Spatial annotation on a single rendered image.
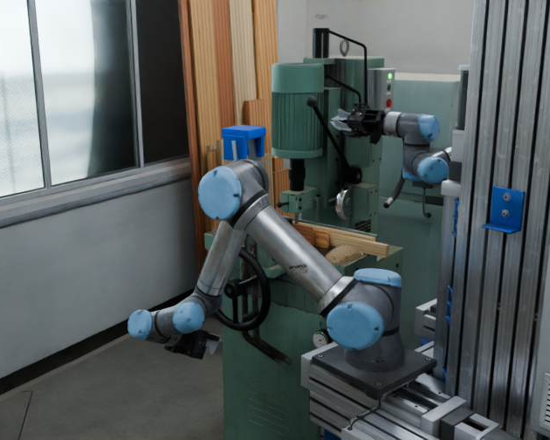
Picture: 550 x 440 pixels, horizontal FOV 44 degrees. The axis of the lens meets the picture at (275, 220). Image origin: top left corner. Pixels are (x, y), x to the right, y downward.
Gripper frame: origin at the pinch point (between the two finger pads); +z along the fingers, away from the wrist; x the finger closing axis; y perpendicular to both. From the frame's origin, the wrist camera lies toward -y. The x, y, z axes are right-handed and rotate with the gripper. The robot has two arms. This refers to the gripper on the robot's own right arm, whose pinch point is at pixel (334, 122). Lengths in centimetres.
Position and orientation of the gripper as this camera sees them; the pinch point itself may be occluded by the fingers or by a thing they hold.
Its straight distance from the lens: 220.4
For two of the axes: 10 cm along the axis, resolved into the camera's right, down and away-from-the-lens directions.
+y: -4.9, -4.0, -7.7
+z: -7.9, -1.6, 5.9
